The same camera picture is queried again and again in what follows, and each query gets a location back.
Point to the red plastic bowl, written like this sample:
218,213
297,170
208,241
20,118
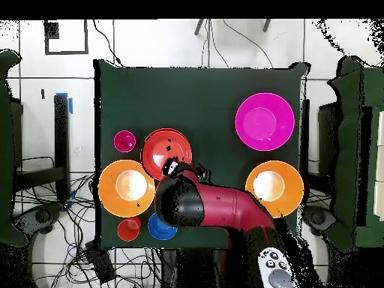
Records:
156,144

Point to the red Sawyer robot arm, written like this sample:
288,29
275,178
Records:
228,207

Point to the dark blue plastic bowl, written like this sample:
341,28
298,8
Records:
157,229

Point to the crimson plastic cup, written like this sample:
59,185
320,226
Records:
124,141

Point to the dark green tablecloth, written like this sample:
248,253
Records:
180,99

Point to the large orange plastic bowl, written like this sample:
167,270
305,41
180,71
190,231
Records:
289,186
108,193

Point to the orange plastic cup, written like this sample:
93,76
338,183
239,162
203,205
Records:
129,229

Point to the large pink plastic bowl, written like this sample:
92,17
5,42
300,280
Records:
265,121

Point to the black power strip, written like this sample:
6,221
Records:
100,261

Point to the black chair base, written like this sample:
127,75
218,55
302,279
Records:
42,216
318,219

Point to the green cloth side table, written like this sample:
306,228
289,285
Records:
6,150
345,150

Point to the black metal frame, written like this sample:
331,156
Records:
61,144

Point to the camera tripod legs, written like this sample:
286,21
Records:
199,27

